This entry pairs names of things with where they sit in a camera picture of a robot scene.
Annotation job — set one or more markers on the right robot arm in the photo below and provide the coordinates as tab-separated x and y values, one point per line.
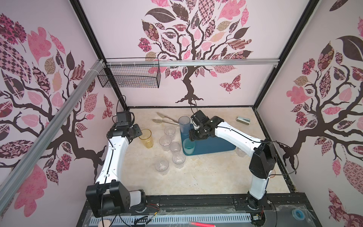
262	152

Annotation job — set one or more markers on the yellow transparent cup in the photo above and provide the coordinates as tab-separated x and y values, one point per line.
146	138

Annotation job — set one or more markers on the blue tape roll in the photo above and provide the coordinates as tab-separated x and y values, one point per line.
298	214

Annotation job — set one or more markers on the tall frosted blue cup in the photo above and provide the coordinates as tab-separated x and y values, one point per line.
184	124

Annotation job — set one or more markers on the small white black device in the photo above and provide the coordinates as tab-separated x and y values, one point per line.
243	120

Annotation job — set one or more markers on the aluminium rail back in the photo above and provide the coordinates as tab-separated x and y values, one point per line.
196	62

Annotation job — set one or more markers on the teal dotted plastic cup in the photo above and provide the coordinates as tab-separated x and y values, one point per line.
188	146

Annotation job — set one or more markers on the teal plastic tray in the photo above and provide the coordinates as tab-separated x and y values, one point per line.
210	145

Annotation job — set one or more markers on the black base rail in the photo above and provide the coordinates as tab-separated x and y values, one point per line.
240	202

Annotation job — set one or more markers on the metal tongs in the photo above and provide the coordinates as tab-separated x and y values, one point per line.
165	119

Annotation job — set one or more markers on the pink pen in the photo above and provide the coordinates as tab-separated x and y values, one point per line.
197	224

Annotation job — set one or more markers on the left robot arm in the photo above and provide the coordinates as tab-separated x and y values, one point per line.
108	196

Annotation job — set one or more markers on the white slotted cable duct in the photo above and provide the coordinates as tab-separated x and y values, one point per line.
172	219

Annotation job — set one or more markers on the beige round sponge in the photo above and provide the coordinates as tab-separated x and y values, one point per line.
104	224

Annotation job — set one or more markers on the clear ribbed short glass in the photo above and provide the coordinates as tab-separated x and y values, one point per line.
162	166

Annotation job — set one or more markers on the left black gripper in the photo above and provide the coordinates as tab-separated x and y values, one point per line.
138	130

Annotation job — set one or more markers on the clear glass near right arm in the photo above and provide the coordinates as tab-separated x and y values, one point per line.
240	153

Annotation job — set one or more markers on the black wire basket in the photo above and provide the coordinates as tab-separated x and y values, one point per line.
131	73

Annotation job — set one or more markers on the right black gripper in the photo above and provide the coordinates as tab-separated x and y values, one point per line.
198	134

